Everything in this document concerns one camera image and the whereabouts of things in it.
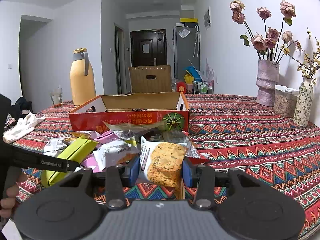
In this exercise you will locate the black folding chair with clothes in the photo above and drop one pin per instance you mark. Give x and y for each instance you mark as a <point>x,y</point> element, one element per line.
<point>21,108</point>

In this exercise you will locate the glass cup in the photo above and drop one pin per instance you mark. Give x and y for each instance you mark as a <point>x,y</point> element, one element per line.
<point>56,96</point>

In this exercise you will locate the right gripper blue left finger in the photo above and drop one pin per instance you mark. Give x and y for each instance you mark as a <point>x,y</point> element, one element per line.
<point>131,172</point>

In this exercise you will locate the dried pink roses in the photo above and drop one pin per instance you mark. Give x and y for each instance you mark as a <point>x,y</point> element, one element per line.
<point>272,44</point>

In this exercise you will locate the white cotton gloves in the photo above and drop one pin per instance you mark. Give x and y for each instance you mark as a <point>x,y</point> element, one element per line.
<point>23,127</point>

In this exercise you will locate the yellow dried flower branches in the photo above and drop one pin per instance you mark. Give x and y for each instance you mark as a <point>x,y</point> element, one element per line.
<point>307,60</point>

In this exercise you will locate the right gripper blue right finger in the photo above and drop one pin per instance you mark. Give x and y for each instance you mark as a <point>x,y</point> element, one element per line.
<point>190,173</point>

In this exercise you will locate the pink snack packet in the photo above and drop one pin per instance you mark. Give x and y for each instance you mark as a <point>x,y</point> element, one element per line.
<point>105,137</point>

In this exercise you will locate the floral narrow vase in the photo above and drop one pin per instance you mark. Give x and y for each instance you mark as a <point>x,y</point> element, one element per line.
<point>304,103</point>

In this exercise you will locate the wooden chair back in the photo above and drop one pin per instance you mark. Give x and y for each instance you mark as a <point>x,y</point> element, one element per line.
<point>150,79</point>

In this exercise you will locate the wire storage rack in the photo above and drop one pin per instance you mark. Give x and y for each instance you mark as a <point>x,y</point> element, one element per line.
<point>203,87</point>

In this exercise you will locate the person's left hand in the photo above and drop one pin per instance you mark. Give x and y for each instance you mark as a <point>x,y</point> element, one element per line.
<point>7,204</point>

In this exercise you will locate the red cardboard pumpkin box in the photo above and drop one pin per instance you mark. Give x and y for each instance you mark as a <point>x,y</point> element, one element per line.
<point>137,109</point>

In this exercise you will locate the cracker snack packet white orange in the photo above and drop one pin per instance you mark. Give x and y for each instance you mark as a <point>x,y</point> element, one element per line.
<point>161,163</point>

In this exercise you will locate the grey refrigerator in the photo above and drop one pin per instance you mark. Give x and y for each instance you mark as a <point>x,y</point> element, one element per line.
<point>186,48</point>

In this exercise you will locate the patterned red tablecloth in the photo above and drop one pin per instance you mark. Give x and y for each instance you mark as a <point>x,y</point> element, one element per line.
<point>234,131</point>

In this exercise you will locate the wall electrical panel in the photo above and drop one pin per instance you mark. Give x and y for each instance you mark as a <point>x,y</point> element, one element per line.
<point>207,18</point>

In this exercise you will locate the yellow thermos jug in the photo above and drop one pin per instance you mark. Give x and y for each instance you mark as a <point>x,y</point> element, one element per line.
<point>82,77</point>

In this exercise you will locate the dark front door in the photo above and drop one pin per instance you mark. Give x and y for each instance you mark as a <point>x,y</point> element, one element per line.
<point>148,48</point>

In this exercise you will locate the pink textured vase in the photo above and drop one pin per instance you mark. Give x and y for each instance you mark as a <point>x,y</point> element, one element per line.
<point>267,79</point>

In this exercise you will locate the green snack packet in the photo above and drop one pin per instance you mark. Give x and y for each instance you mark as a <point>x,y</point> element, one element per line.
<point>77,151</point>

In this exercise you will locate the clear container of seeds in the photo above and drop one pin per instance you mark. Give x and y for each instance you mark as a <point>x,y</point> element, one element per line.
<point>285,100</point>

